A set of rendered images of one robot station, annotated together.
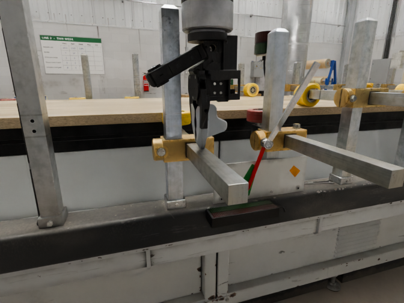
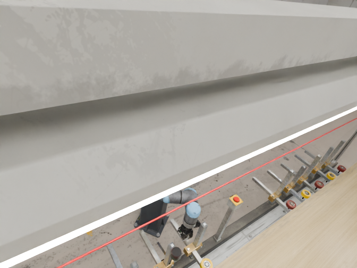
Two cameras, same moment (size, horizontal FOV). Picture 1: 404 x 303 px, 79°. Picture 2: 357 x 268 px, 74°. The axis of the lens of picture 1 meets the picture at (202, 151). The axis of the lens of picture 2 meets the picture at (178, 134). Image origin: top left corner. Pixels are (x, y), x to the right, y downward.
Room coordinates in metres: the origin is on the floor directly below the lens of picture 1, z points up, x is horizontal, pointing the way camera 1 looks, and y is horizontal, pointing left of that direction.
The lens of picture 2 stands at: (1.24, -0.57, 2.49)
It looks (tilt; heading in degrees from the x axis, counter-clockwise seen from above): 37 degrees down; 155
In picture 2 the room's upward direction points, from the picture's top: 12 degrees clockwise
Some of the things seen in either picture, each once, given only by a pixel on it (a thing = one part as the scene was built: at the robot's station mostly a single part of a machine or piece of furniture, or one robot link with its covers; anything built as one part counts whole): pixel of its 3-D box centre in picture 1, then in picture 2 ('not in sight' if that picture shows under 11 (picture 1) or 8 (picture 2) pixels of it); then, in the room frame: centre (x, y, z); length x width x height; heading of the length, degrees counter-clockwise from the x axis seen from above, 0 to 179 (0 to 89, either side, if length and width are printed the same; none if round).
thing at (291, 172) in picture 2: not in sight; (281, 188); (0.25, 1.02, 0.92); 0.03 x 0.03 x 0.48; 17
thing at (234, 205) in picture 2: not in sight; (234, 202); (0.46, 0.31, 1.18); 0.07 x 0.07 x 0.08; 17
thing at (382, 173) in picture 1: (302, 145); (155, 258); (0.55, -0.23, 0.84); 0.43 x 0.03 x 0.04; 17
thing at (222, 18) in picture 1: (207, 21); (189, 221); (0.48, -0.01, 1.09); 0.10 x 0.09 x 0.05; 17
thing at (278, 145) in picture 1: (277, 138); (163, 266); (0.62, -0.19, 0.85); 0.13 x 0.06 x 0.05; 107
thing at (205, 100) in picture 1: (202, 104); not in sight; (0.46, 0.00, 0.95); 0.05 x 0.02 x 0.09; 17
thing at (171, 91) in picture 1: (172, 127); (196, 242); (0.54, 0.07, 0.89); 0.03 x 0.03 x 0.48; 17
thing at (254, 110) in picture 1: (259, 127); not in sight; (0.74, -0.18, 0.85); 0.08 x 0.08 x 0.11
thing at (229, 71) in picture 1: (211, 70); (186, 228); (0.48, -0.02, 1.01); 0.09 x 0.08 x 0.12; 107
